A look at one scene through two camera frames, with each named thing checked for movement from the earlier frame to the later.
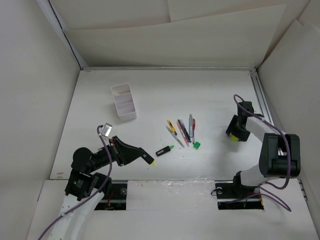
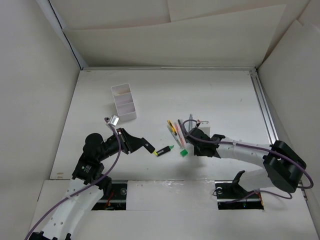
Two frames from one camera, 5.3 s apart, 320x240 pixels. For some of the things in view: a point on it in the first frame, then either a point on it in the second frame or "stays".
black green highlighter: [164, 150] stays
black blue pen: [185, 131] stays
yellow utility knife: [171, 127] stays
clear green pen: [176, 137] stays
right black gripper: [243, 136] to [197, 152]
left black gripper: [123, 152] to [129, 143]
